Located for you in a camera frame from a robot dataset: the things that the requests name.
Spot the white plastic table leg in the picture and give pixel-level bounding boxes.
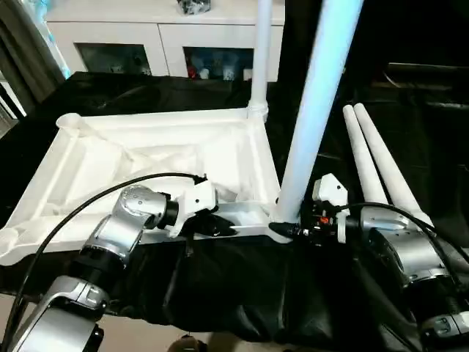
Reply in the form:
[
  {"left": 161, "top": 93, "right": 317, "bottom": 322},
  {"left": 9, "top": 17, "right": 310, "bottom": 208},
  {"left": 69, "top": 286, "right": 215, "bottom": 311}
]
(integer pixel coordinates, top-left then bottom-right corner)
[
  {"left": 246, "top": 0, "right": 275, "bottom": 122},
  {"left": 352, "top": 102, "right": 436, "bottom": 229},
  {"left": 341, "top": 103, "right": 390, "bottom": 205},
  {"left": 268, "top": 0, "right": 366, "bottom": 243}
]

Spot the black box with beige label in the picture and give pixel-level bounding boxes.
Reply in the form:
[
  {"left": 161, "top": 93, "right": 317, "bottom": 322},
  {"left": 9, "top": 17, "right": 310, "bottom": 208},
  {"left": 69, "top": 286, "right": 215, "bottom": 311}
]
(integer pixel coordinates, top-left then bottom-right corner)
[{"left": 281, "top": 0, "right": 389, "bottom": 102}]

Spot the black television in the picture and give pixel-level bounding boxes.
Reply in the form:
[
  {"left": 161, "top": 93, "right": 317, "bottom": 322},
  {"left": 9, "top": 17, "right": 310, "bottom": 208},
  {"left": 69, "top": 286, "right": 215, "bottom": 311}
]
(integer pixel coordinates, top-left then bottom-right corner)
[{"left": 385, "top": 0, "right": 469, "bottom": 89}]

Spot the white cabinet with glass doors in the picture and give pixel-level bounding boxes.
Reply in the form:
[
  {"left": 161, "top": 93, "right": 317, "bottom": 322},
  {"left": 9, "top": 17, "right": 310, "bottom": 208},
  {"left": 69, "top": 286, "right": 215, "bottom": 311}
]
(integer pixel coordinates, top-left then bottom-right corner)
[{"left": 45, "top": 0, "right": 286, "bottom": 83}]

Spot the black mat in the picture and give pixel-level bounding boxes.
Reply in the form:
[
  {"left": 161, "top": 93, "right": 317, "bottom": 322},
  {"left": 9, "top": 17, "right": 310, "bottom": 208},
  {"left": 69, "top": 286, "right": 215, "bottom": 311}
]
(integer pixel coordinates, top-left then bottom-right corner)
[{"left": 0, "top": 71, "right": 469, "bottom": 349}]

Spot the white plastic table top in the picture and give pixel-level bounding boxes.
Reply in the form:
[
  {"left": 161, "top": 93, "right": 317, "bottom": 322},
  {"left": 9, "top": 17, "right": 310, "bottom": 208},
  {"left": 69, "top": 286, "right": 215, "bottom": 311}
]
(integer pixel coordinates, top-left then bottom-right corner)
[{"left": 0, "top": 103, "right": 295, "bottom": 268}]

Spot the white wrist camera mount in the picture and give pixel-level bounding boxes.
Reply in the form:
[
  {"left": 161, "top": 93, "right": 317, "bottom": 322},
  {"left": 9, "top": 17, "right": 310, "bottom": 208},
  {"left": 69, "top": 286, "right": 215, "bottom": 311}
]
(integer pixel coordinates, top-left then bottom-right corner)
[
  {"left": 166, "top": 178, "right": 221, "bottom": 240},
  {"left": 312, "top": 173, "right": 350, "bottom": 246}
]

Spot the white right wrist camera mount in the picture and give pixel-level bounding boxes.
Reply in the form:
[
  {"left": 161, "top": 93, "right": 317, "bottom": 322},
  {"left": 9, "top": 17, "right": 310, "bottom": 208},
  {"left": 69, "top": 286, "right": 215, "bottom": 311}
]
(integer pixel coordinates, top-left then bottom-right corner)
[{"left": 312, "top": 173, "right": 350, "bottom": 246}]

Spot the blue white package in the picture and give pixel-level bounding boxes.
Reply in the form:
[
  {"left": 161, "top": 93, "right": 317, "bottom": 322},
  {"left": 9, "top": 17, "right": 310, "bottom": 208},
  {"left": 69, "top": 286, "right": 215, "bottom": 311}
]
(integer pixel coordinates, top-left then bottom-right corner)
[{"left": 42, "top": 20, "right": 71, "bottom": 81}]

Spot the black left wrist camera cable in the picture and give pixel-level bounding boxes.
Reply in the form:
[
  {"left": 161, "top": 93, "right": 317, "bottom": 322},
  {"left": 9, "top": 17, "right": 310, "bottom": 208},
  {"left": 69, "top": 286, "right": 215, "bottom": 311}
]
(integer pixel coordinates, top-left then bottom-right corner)
[{"left": 6, "top": 171, "right": 209, "bottom": 348}]

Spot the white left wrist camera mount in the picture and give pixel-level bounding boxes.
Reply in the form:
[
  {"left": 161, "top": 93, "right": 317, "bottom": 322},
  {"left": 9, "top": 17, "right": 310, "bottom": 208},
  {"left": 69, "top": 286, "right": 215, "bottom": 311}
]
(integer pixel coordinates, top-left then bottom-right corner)
[{"left": 166, "top": 178, "right": 221, "bottom": 240}]

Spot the grey curtain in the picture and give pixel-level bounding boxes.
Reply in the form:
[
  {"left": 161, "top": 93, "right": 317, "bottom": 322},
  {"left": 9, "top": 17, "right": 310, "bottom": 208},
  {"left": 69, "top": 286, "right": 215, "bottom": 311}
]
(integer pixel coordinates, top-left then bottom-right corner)
[{"left": 0, "top": 0, "right": 67, "bottom": 114}]

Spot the clear bag on cabinet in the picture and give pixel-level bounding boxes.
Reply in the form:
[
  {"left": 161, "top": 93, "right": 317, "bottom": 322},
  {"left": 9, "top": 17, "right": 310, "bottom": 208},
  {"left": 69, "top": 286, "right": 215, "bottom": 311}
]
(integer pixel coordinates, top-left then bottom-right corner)
[{"left": 176, "top": 0, "right": 214, "bottom": 17}]

